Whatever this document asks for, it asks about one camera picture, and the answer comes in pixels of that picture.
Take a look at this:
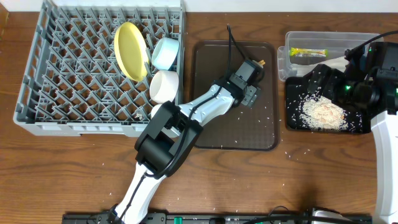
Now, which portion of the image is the white paper napkin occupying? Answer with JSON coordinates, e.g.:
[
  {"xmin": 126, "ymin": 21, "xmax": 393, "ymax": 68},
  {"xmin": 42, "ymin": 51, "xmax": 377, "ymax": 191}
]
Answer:
[{"xmin": 293, "ymin": 57, "xmax": 349, "ymax": 77}]

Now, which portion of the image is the green snack wrapper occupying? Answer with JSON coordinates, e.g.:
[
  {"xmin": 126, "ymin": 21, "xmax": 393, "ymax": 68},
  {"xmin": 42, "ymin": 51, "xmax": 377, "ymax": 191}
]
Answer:
[{"xmin": 289, "ymin": 47, "xmax": 328, "ymax": 57}]

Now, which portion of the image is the white bowl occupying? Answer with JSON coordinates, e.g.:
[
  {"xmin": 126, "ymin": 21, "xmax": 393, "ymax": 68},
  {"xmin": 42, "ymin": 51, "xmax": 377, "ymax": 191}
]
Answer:
[{"xmin": 149, "ymin": 70, "xmax": 179, "ymax": 103}]

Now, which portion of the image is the light blue bowl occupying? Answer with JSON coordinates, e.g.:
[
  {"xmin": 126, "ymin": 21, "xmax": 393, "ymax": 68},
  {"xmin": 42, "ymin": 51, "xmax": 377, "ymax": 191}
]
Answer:
[{"xmin": 151, "ymin": 37, "xmax": 180, "ymax": 70}]

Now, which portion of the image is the yellow plate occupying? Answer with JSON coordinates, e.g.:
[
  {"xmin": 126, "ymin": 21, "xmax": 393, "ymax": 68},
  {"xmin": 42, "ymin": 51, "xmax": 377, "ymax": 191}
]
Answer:
[{"xmin": 114, "ymin": 22, "xmax": 149, "ymax": 82}]

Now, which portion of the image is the white cup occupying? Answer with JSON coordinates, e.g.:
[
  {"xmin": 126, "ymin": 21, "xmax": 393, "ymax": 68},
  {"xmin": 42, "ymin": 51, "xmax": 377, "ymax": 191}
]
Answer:
[{"xmin": 150, "ymin": 104, "xmax": 162, "ymax": 119}]

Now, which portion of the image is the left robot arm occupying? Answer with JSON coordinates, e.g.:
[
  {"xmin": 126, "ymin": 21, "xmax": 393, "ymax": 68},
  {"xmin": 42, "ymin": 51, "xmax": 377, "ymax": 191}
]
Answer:
[{"xmin": 107, "ymin": 59, "xmax": 265, "ymax": 223}]

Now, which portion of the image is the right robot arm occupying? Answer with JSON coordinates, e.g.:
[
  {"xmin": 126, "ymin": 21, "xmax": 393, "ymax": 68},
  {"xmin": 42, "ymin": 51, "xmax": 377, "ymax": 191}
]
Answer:
[{"xmin": 304, "ymin": 39, "xmax": 397, "ymax": 223}]

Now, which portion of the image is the black waste tray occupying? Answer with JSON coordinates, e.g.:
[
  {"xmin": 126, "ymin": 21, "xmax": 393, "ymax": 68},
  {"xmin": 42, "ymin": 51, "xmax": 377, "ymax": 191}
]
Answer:
[{"xmin": 284, "ymin": 75, "xmax": 373, "ymax": 135}]

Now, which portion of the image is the food scraps pile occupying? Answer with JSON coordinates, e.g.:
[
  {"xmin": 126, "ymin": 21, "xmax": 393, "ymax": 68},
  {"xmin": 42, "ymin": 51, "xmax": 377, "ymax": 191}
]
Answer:
[{"xmin": 289, "ymin": 86, "xmax": 363, "ymax": 132}]

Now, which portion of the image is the dark brown serving tray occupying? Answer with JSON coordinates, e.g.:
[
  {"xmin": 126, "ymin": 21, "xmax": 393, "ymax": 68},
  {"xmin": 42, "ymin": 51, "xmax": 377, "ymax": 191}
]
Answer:
[{"xmin": 190, "ymin": 40, "xmax": 279, "ymax": 151}]

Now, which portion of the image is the clear plastic bin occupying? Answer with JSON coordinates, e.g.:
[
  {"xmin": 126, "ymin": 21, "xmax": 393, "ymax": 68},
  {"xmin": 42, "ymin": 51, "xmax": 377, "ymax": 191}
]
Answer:
[{"xmin": 277, "ymin": 31, "xmax": 377, "ymax": 82}]

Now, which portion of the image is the grey dish rack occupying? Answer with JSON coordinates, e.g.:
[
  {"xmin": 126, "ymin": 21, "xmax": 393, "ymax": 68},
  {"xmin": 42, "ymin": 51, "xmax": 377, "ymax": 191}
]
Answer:
[{"xmin": 13, "ymin": 1, "xmax": 186, "ymax": 137}]

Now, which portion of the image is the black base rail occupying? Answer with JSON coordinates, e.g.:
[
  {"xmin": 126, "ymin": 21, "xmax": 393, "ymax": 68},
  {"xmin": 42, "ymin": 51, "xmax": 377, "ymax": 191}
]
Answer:
[{"xmin": 61, "ymin": 212, "xmax": 374, "ymax": 224}]

